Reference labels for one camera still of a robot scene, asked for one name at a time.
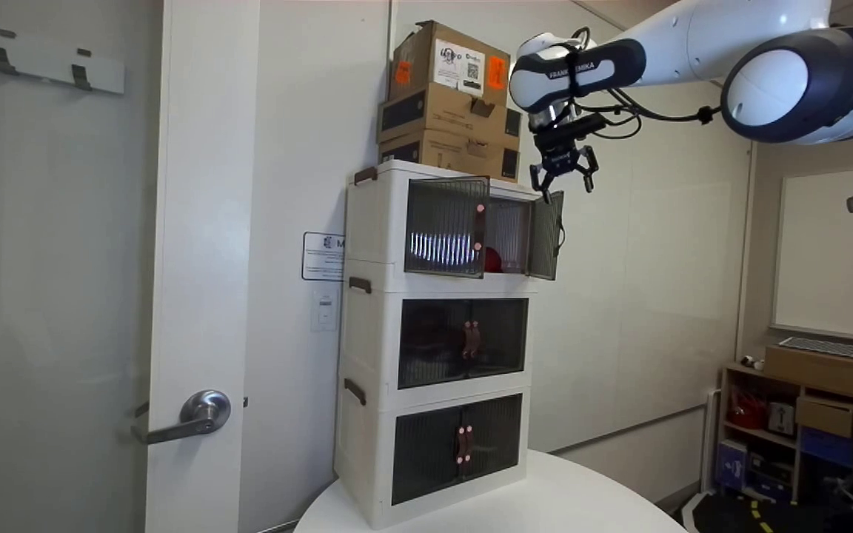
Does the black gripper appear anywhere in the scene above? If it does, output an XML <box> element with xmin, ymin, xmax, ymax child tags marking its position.
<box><xmin>530</xmin><ymin>111</ymin><xmax>605</xmax><ymax>203</ymax></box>

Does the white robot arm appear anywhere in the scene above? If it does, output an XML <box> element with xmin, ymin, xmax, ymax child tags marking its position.
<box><xmin>510</xmin><ymin>0</ymin><xmax>853</xmax><ymax>194</ymax></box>

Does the white three-tier storage cabinet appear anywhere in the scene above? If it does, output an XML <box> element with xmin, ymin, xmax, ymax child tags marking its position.
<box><xmin>335</xmin><ymin>160</ymin><xmax>544</xmax><ymax>528</ymax></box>

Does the lower cardboard box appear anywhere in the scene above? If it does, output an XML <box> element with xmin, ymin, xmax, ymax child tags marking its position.
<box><xmin>379</xmin><ymin>87</ymin><xmax>520</xmax><ymax>182</ymax></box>

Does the upper cardboard box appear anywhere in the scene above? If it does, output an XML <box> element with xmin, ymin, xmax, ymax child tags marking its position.
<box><xmin>388</xmin><ymin>21</ymin><xmax>510</xmax><ymax>101</ymax></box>

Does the computer keyboard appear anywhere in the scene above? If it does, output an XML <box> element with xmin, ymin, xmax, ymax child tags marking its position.
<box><xmin>779</xmin><ymin>334</ymin><xmax>853</xmax><ymax>358</ymax></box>

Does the cardboard box on shelf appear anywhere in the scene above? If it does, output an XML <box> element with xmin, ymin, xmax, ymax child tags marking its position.
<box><xmin>761</xmin><ymin>348</ymin><xmax>853</xmax><ymax>398</ymax></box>

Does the wooden storage shelf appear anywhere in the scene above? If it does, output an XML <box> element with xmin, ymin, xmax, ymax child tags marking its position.
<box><xmin>714</xmin><ymin>366</ymin><xmax>853</xmax><ymax>508</ymax></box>

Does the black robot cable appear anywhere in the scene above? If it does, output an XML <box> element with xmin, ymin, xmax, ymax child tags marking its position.
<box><xmin>533</xmin><ymin>28</ymin><xmax>724</xmax><ymax>142</ymax></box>

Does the wall paper sign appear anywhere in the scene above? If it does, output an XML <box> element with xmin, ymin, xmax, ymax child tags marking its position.
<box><xmin>298</xmin><ymin>231</ymin><xmax>345</xmax><ymax>283</ymax></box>

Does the whiteboard on wall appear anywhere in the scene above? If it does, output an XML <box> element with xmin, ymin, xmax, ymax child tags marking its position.
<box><xmin>772</xmin><ymin>173</ymin><xmax>853</xmax><ymax>337</ymax></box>

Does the silver lever door handle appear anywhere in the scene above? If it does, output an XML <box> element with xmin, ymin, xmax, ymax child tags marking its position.
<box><xmin>140</xmin><ymin>388</ymin><xmax>231</xmax><ymax>444</ymax></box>

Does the wall coat hook rack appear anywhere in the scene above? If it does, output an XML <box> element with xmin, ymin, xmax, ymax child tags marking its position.
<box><xmin>0</xmin><ymin>31</ymin><xmax>126</xmax><ymax>95</ymax></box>

